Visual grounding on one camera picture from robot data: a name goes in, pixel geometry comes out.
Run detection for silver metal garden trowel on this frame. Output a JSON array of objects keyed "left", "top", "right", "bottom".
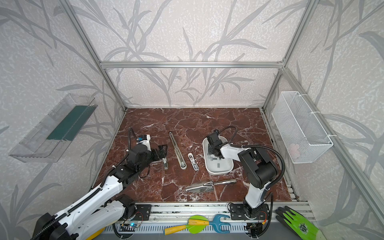
[{"left": 186, "top": 179, "right": 237, "bottom": 193}]

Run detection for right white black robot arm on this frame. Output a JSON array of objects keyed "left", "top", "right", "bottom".
[{"left": 203, "top": 137, "right": 286, "bottom": 216}]

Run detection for right black corrugated cable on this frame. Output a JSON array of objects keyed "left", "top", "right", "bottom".
[{"left": 218, "top": 125, "right": 286, "bottom": 190}]

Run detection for white wire mesh basket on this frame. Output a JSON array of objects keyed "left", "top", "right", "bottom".
[{"left": 272, "top": 91, "right": 333, "bottom": 164}]

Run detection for small beige staple remover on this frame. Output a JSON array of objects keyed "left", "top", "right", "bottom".
[{"left": 163, "top": 158, "right": 169, "bottom": 170}]

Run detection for clear acrylic wall shelf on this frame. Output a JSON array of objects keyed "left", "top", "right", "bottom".
[{"left": 9, "top": 94, "right": 98, "bottom": 163}]

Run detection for yellow work glove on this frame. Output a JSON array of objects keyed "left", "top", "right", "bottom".
[{"left": 86, "top": 228, "right": 106, "bottom": 240}]

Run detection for left electronics board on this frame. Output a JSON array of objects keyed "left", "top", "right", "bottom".
[{"left": 119, "top": 223, "right": 141, "bottom": 232}]

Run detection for green black work glove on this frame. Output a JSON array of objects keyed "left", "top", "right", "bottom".
[{"left": 275, "top": 206, "right": 326, "bottom": 240}]

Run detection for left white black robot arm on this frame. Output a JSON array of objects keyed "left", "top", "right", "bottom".
[{"left": 32, "top": 144, "right": 168, "bottom": 240}]

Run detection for yellow green toy tool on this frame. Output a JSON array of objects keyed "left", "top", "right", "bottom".
[{"left": 164, "top": 215, "right": 209, "bottom": 236}]

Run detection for white rectangular staple tray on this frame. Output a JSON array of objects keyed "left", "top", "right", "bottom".
[{"left": 203, "top": 138, "right": 234, "bottom": 176}]

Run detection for electronics board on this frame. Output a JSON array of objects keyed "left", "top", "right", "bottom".
[
  {"left": 119, "top": 223, "right": 141, "bottom": 232},
  {"left": 244, "top": 223, "right": 269, "bottom": 239}
]

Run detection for right electronics board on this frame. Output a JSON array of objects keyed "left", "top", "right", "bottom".
[{"left": 244, "top": 223, "right": 269, "bottom": 239}]

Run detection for left black corrugated cable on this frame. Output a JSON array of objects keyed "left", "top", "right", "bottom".
[{"left": 127, "top": 127, "right": 136, "bottom": 151}]

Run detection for pink item in basket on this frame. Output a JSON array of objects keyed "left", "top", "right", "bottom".
[{"left": 288, "top": 144, "right": 301, "bottom": 160}]

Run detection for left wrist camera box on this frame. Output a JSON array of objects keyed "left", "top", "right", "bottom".
[{"left": 137, "top": 135, "right": 151, "bottom": 151}]

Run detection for black corrugated cable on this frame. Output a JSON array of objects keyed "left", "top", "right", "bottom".
[
  {"left": 218, "top": 125, "right": 286, "bottom": 190},
  {"left": 127, "top": 127, "right": 136, "bottom": 151}
]

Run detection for small white mini stapler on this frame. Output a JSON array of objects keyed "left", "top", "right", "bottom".
[{"left": 188, "top": 153, "right": 199, "bottom": 171}]

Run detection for blue plastic toy wrench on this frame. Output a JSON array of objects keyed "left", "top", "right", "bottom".
[{"left": 209, "top": 214, "right": 230, "bottom": 234}]

